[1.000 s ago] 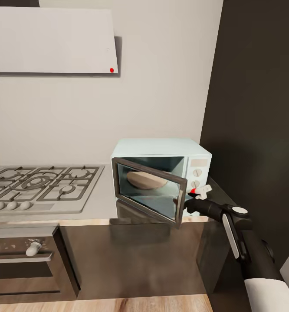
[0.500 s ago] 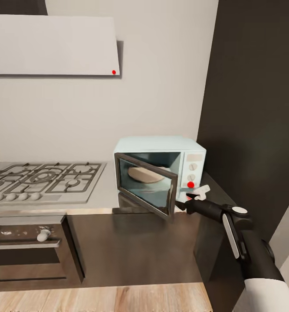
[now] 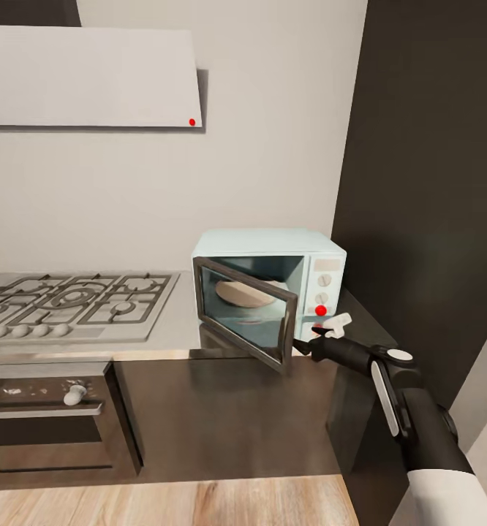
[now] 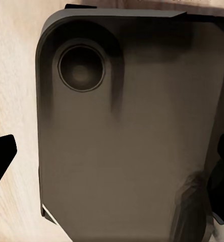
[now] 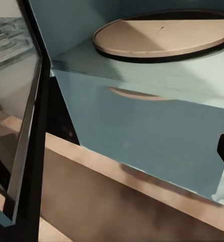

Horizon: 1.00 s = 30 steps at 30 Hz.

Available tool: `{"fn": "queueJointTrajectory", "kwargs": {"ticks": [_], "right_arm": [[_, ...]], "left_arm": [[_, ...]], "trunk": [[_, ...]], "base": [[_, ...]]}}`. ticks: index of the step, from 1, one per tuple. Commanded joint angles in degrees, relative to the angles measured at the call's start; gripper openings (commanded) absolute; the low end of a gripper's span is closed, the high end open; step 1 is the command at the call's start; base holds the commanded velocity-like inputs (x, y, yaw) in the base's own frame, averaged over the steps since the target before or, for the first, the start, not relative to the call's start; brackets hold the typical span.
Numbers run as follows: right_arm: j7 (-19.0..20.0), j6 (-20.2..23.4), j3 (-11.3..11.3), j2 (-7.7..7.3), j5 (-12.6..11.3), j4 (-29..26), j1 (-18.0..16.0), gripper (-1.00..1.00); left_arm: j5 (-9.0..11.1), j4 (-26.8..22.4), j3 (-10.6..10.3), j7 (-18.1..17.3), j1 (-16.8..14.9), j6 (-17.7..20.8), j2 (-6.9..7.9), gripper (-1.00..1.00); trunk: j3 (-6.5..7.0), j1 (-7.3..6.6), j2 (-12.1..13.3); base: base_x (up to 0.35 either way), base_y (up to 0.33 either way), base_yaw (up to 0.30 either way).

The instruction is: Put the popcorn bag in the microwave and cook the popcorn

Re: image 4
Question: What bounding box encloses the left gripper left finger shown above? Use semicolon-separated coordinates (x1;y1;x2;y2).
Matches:
0;134;17;179

